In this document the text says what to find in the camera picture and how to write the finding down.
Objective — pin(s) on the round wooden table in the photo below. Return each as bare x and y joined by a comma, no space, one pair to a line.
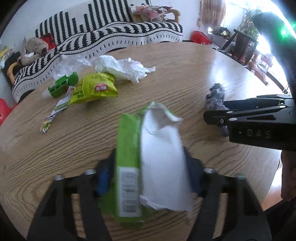
82,135

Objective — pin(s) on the striped black white sofa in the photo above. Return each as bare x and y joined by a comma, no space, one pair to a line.
89,30

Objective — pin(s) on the green torn wrapper strip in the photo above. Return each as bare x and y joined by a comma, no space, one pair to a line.
60,106

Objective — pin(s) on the potted green plant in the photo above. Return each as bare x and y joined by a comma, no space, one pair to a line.
247,26

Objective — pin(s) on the blue grey paper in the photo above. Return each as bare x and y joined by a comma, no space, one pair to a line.
216,99

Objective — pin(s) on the green toy truck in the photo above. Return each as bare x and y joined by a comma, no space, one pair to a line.
62,85

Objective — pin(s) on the black wooden chair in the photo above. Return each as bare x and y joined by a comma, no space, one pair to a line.
243,49

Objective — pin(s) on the yellow-green snack packet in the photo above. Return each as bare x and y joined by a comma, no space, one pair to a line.
94,87

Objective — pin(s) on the clear plastic bag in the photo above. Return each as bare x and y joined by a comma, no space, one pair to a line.
67,66

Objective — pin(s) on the person right hand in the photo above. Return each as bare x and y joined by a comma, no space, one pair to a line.
288,175

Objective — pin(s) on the green white torn carton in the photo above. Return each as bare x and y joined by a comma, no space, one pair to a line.
150,171

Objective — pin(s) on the red plastic bag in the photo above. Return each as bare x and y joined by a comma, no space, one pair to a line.
200,38

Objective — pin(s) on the patterned curtain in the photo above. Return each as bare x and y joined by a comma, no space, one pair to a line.
213,12

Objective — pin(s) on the brown plush toy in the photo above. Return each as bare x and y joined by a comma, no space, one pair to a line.
35,48

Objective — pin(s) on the red bear-shaped stool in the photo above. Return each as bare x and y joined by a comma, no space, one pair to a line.
5,110

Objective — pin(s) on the red plush toy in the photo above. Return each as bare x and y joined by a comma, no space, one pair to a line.
49,39

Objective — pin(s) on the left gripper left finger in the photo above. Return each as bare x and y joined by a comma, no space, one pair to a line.
54,218

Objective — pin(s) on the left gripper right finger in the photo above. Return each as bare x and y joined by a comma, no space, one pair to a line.
244,218

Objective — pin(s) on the floral pink cushion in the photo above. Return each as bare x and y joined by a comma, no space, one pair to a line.
149,13

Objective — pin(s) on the pink children tricycle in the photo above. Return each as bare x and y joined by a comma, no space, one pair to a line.
259,65

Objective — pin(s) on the white crumpled tissue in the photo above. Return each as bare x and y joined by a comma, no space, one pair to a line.
124,69

